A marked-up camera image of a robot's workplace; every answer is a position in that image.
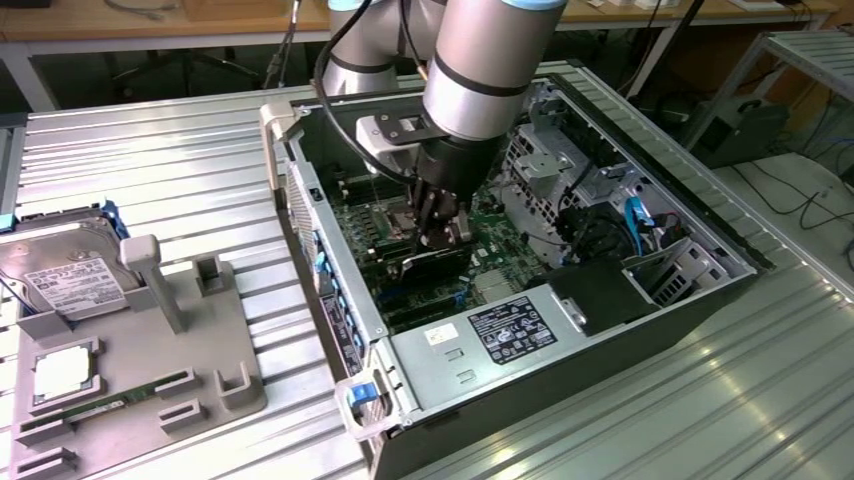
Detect white power supply sticker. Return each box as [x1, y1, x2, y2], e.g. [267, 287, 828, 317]
[426, 322, 462, 346]

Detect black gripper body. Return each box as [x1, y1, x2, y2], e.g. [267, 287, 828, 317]
[413, 130, 514, 200]

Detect blue disk wire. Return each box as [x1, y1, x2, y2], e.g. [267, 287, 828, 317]
[625, 196, 654, 259]

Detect grey coiled cable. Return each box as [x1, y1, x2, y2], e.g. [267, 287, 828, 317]
[103, 0, 182, 22]

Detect white table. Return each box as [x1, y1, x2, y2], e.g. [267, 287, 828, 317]
[710, 149, 854, 284]

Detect wooden desk white frame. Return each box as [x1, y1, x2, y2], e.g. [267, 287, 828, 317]
[0, 0, 840, 114]

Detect silver power supply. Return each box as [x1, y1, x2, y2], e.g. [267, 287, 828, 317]
[391, 283, 595, 410]

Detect perforated metal disk bay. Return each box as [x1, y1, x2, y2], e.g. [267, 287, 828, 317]
[619, 234, 760, 309]

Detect black chair base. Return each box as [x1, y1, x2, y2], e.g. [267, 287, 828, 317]
[106, 47, 266, 99]

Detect green RAM stick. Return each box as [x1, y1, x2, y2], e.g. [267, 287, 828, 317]
[63, 377, 172, 419]

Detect silver chipset heatsink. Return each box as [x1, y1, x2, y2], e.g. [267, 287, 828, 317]
[474, 272, 523, 302]

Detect black hanging cable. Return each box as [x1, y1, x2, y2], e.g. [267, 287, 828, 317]
[262, 0, 306, 90]

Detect metal slat side table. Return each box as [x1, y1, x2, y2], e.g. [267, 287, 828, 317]
[717, 29, 854, 151]

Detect grey plastic case handle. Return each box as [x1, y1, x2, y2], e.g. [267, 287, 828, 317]
[258, 102, 310, 194]
[335, 377, 402, 442]

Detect coloured wire bundle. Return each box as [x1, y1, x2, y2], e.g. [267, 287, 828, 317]
[643, 209, 693, 246]

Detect black camera cable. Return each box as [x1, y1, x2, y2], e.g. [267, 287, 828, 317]
[311, 0, 419, 187]

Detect grey parts rack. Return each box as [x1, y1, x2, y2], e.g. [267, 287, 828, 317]
[10, 234, 269, 476]

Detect black disk wire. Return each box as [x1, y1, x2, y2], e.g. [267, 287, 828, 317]
[0, 273, 32, 316]

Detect open black PC case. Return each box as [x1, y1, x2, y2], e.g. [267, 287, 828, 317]
[258, 59, 780, 480]

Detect silver drive cage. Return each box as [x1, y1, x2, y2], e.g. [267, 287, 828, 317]
[503, 82, 649, 241]

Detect dark metal bracket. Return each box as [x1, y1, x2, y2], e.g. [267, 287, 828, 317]
[0, 112, 30, 204]

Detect green graphics card black cooler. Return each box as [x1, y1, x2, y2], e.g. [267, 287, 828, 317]
[390, 247, 473, 290]

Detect black cable on white table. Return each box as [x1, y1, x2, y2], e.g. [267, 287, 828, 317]
[730, 162, 854, 234]

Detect blue disk caddy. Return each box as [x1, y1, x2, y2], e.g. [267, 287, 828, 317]
[0, 198, 130, 246]

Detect silver CPU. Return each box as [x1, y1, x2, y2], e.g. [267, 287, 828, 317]
[31, 349, 96, 399]

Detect CPU socket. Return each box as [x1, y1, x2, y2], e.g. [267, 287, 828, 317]
[381, 199, 419, 240]

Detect black cable bundle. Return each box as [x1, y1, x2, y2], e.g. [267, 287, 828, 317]
[554, 202, 635, 264]

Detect black plastic shroud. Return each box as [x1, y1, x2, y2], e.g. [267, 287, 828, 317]
[525, 258, 663, 337]

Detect black power supply label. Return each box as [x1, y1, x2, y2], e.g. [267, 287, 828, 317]
[469, 294, 557, 364]

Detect black box device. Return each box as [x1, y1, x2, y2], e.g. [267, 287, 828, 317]
[693, 97, 793, 169]

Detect black expansion slot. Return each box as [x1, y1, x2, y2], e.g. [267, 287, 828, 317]
[390, 305, 462, 332]
[385, 293, 466, 319]

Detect green motherboard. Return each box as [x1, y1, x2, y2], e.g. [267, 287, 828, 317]
[326, 169, 555, 336]

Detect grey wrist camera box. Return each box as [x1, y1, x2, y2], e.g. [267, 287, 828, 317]
[355, 113, 439, 182]

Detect silver hard disk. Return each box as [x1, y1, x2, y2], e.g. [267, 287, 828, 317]
[0, 219, 132, 322]

